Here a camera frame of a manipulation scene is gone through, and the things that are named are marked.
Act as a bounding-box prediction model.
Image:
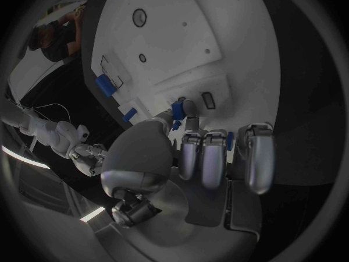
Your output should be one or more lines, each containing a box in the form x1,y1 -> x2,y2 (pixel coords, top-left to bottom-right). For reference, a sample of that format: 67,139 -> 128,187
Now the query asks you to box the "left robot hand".
94,99 -> 276,262

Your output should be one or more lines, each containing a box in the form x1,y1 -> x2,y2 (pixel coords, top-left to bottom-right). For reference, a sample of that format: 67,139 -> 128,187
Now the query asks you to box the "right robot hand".
68,143 -> 109,177

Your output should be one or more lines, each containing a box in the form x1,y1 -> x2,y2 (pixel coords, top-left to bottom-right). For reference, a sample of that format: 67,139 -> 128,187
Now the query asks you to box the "blue block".
170,101 -> 188,121

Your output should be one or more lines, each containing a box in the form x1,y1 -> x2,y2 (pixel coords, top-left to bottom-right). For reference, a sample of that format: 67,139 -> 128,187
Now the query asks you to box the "white task board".
90,0 -> 282,164

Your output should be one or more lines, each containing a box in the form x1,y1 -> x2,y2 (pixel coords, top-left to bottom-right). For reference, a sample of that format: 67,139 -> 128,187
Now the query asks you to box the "blue cylinder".
94,73 -> 118,98

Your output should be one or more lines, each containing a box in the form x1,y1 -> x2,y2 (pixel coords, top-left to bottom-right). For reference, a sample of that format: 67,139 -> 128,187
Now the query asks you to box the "person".
27,1 -> 87,63

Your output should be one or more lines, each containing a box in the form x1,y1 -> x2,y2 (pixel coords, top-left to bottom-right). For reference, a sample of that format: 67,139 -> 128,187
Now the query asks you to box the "white cable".
5,94 -> 72,123

